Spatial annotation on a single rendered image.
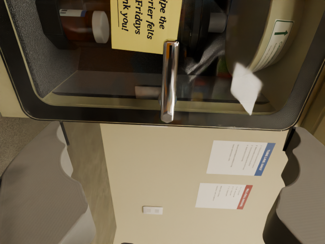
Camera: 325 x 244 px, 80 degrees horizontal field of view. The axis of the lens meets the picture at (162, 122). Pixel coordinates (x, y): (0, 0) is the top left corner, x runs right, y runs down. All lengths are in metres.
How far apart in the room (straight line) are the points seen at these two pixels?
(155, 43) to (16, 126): 0.29
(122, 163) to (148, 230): 0.61
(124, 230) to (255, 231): 0.85
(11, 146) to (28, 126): 0.05
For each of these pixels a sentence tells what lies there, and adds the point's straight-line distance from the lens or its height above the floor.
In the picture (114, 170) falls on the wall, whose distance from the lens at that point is 1.04.
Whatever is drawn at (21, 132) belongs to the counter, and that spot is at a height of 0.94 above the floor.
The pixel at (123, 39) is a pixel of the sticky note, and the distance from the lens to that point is 0.25.
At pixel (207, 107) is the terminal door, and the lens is 0.28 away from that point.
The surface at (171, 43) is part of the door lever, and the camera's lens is 0.20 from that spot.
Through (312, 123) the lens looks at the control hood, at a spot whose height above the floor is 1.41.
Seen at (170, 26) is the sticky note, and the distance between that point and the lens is 0.25.
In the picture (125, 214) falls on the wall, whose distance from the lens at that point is 1.33.
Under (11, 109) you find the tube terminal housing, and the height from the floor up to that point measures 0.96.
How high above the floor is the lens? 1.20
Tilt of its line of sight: level
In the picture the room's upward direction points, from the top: 93 degrees clockwise
